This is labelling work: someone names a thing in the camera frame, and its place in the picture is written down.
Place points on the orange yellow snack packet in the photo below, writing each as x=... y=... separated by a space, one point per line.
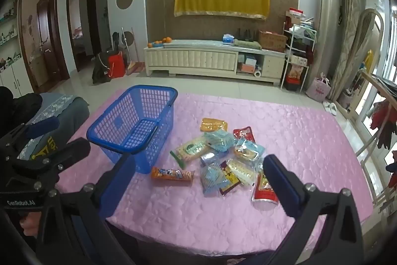
x=213 y=124

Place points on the red bag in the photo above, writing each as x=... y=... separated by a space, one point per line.
x=116 y=65

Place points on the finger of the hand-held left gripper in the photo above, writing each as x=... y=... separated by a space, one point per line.
x=68 y=153
x=43 y=127

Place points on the black bag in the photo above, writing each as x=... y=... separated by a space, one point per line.
x=100 y=69

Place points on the black clothes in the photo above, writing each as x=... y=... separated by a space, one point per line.
x=18 y=103

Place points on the dark wooden door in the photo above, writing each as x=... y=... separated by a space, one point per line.
x=49 y=41

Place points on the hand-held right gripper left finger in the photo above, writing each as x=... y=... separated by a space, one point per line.
x=119 y=187

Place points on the green cushion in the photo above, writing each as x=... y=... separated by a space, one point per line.
x=248 y=44

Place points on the white metal rack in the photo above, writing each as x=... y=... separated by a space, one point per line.
x=288 y=35

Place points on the white shelf cabinet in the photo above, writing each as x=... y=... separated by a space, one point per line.
x=12 y=78

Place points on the red and white box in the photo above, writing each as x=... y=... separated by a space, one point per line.
x=294 y=16

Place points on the blue plastic basket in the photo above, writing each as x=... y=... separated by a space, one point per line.
x=136 y=134

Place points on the brown cardboard box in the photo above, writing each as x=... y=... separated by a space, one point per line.
x=273 y=41

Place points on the light blue snack packet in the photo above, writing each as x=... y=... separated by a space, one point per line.
x=220 y=140
x=211 y=180

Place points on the sofa with grey blue cover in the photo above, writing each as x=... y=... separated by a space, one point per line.
x=73 y=109

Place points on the standing air conditioner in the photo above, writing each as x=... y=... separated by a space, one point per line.
x=328 y=19

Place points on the clear yellow biscuit packet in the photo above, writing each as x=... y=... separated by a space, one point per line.
x=242 y=172

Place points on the person's left hand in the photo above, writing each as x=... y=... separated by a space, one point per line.
x=28 y=224

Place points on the cream arched chair back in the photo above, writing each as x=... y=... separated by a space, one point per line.
x=380 y=19

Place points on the small silver blue packet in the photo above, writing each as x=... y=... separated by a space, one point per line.
x=209 y=158

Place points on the blue tissue box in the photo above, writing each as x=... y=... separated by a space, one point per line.
x=228 y=39

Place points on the red snack packet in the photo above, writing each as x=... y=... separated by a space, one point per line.
x=245 y=133

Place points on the white paper roll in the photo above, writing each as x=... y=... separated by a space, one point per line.
x=257 y=74

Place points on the red hanging clothes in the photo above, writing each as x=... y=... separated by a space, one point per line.
x=383 y=119

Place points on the pink bag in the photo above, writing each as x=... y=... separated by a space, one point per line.
x=318 y=91

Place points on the orange cartoon snack packet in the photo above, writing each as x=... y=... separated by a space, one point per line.
x=172 y=175

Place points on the black cloth with yellow print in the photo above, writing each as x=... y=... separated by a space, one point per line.
x=52 y=143

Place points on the green cracker packet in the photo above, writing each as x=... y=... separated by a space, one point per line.
x=189 y=150

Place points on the clear pastry tray packet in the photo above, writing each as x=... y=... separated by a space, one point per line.
x=248 y=151

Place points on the yellow hanging item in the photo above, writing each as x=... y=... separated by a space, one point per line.
x=369 y=59

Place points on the black upright case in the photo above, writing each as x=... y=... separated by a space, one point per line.
x=116 y=41

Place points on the orange box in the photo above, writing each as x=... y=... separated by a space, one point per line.
x=247 y=68

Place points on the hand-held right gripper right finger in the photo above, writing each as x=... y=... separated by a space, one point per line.
x=280 y=181

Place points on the purple chip packet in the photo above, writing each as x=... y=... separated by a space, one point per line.
x=229 y=183

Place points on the red printed gift box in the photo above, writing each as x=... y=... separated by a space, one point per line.
x=296 y=77

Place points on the pink tablecloth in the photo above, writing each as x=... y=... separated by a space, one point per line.
x=217 y=218

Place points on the broom with pink head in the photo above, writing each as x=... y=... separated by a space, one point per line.
x=135 y=68

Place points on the cream wooden chair frame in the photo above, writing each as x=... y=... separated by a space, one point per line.
x=372 y=78

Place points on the dark wooden doorway frame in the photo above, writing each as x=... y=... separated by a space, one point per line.
x=93 y=19

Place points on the red sauce pouch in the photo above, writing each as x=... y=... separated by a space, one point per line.
x=263 y=194

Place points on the white television cabinet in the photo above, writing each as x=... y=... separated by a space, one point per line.
x=192 y=59

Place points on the patterned beige curtain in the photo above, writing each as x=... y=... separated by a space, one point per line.
x=349 y=19

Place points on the white slipper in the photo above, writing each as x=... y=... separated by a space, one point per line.
x=327 y=105
x=333 y=110

